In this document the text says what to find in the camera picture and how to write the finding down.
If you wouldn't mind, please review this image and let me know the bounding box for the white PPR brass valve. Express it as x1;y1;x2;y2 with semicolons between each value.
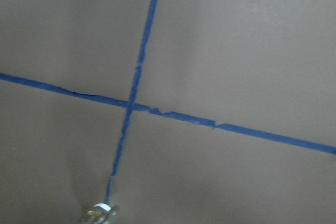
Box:
78;203;119;224

